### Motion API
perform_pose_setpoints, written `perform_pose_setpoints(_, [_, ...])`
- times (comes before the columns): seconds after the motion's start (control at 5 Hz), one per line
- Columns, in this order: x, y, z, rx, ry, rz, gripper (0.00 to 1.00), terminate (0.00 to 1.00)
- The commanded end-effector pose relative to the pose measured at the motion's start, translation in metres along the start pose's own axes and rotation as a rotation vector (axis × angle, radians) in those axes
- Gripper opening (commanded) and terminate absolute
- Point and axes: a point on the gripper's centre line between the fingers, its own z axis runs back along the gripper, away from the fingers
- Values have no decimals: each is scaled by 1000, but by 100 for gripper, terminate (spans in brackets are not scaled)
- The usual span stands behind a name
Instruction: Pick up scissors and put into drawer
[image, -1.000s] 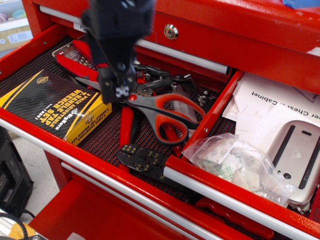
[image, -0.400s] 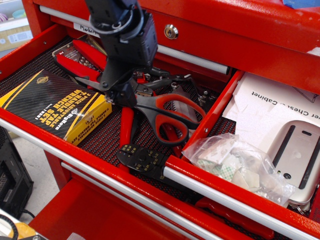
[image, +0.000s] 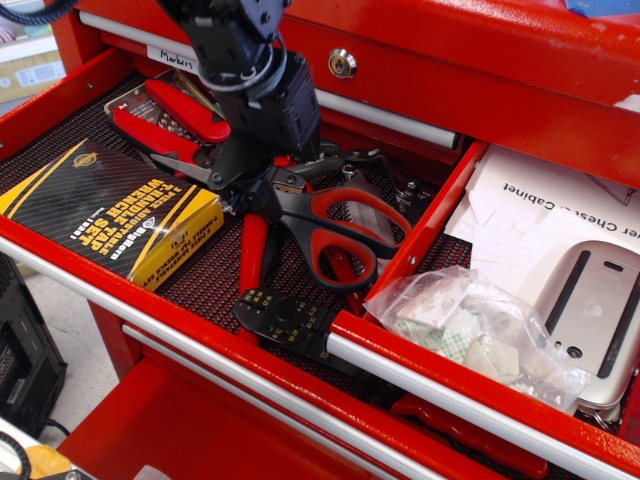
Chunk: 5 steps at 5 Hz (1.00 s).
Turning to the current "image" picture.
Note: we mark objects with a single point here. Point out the silver cabinet key lock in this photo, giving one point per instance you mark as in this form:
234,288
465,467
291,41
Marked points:
342,64

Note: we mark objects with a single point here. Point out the silver folding utility knife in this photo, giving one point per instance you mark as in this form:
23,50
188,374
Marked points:
361,214

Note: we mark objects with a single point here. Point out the red handled ratchet crimper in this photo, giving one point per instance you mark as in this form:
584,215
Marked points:
157,142

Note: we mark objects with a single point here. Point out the screwdriver bit set package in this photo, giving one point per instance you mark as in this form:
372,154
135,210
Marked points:
174,103

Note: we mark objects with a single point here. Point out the white Markers label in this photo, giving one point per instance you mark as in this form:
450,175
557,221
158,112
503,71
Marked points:
172,59

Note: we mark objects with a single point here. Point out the yellow black tap wrench box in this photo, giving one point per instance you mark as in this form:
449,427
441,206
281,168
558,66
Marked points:
123,214

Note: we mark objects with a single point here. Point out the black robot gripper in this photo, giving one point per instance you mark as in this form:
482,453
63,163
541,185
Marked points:
288,118

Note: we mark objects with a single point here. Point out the red tool chest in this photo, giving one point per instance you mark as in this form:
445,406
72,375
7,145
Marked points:
527,75

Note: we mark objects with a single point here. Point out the white cabinet manual paper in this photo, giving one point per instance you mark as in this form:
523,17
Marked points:
521,214

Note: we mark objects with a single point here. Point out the black computer case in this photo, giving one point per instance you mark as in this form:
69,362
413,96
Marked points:
32,368

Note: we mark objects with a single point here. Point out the red left open drawer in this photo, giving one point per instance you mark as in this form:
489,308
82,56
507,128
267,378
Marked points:
47,125

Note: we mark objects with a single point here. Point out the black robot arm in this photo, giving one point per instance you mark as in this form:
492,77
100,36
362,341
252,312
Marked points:
266,92

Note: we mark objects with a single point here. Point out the red lower open drawer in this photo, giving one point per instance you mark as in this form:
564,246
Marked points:
160,417

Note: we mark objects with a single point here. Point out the silver computer mouse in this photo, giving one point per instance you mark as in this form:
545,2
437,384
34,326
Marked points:
590,305

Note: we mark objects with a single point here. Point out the clear bag of adhesive pads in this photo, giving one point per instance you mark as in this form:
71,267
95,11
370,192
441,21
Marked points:
457,314

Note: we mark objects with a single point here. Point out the red handled wire stripper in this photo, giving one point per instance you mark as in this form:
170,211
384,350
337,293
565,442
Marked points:
297,325

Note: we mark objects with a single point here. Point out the black metal pliers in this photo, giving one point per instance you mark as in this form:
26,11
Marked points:
412,195

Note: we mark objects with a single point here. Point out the red and grey scissors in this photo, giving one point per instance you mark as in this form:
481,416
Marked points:
307,217

